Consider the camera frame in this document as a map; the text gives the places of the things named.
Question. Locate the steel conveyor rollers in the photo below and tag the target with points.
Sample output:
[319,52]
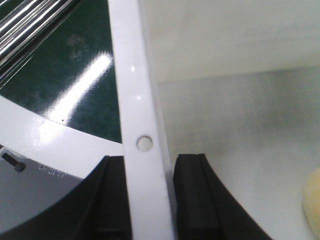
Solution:
[25,23]

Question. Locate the yellow tennis ball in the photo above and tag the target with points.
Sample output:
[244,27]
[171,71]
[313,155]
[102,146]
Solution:
[311,201]

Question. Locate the white plastic Totelife crate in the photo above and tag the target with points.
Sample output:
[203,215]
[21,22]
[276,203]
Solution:
[258,131]

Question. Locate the white curved conveyor frame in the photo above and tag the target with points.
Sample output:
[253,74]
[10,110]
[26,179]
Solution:
[57,146]

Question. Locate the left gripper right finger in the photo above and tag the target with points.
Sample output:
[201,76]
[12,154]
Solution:
[206,210]

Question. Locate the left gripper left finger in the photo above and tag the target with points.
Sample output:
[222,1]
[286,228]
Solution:
[96,209]

